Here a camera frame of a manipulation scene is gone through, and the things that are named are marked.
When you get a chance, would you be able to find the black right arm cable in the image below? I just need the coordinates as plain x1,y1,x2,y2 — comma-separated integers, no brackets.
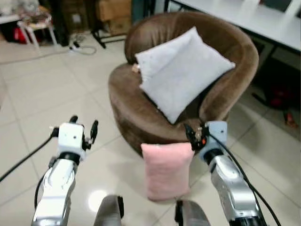
207,134,283,226

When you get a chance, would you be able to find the dark cardboard box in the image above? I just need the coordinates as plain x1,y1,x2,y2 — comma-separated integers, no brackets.
60,0,97,34

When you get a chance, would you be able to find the pink fluffy pillow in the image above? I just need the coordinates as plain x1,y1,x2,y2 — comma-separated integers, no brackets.
141,142,195,202

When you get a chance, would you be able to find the grey robot leg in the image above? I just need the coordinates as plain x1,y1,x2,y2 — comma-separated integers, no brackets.
174,200,211,226
93,195,126,226

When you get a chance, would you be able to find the red and black device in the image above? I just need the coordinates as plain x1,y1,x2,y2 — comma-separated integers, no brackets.
252,86,296,111

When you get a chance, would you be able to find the long white table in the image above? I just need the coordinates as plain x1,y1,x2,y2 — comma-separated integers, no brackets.
165,0,301,71

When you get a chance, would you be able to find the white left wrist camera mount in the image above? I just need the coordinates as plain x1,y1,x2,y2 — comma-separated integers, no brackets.
57,123,86,156

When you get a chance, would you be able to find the small orange object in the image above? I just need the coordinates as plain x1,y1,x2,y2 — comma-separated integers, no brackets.
284,112,298,129

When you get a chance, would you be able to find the brown cardboard box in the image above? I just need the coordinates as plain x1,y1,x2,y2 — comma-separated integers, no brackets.
96,0,133,36

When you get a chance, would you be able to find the red bag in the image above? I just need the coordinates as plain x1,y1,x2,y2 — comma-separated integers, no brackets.
13,25,29,44

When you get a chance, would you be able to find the small white stool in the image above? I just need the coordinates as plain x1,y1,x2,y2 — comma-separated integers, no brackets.
18,7,60,50

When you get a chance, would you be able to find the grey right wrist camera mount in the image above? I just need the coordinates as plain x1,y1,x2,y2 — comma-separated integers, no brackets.
203,121,229,157

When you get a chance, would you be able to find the grey left robot leg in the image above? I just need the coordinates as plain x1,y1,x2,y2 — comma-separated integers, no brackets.
93,195,126,226

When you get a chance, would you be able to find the white square pillow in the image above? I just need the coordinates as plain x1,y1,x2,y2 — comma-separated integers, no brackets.
135,27,236,125

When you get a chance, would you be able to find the brown round velvet sofa chair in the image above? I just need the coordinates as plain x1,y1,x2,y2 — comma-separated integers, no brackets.
108,12,260,156

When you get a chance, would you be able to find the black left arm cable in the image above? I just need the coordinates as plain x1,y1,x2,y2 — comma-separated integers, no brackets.
0,126,60,183

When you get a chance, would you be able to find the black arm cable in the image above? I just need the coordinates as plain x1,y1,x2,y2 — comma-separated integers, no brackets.
0,126,60,183
207,134,283,226

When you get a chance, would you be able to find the grey right robot leg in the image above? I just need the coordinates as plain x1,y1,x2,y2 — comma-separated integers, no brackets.
174,200,211,226

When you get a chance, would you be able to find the white power strip with cable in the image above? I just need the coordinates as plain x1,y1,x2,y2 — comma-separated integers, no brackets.
69,40,97,56

